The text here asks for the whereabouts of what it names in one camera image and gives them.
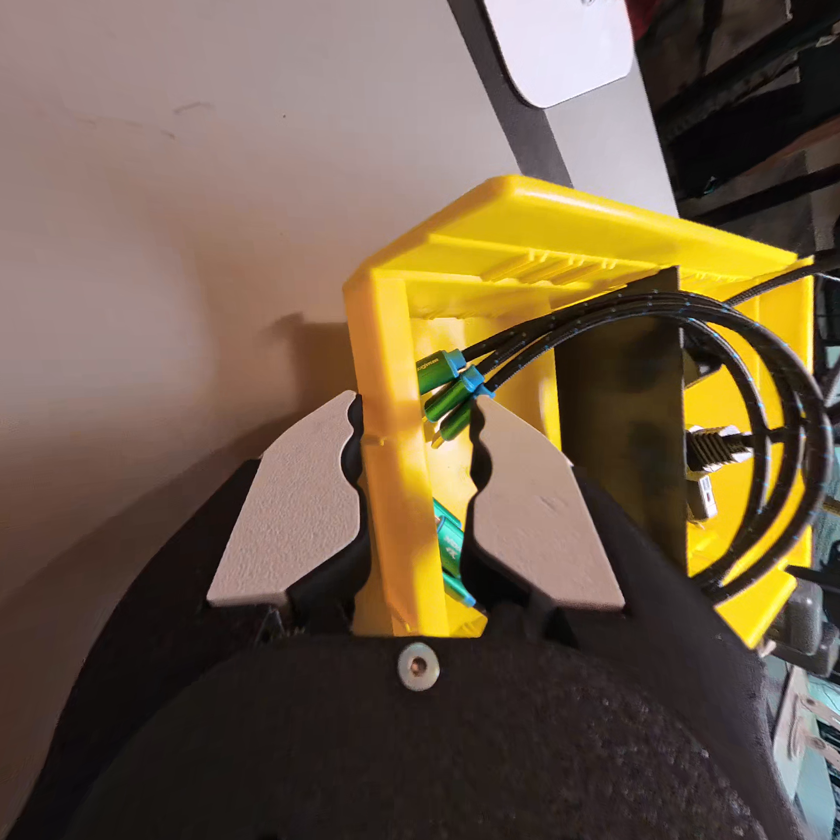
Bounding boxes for black usb plug cable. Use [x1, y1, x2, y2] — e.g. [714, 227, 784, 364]
[688, 430, 798, 524]

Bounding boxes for yellow plastic bin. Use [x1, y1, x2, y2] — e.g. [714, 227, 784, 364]
[343, 174, 818, 651]

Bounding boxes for white stand base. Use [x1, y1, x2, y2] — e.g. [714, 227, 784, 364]
[481, 0, 636, 109]

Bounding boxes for black bin divider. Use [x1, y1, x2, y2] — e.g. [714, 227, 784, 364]
[556, 266, 689, 578]

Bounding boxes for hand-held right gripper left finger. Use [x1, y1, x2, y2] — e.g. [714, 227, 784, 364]
[206, 390, 371, 608]

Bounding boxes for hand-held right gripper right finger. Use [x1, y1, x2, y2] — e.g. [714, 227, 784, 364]
[461, 395, 626, 614]

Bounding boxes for thick black hub cable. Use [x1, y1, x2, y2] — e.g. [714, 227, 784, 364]
[722, 258, 840, 309]

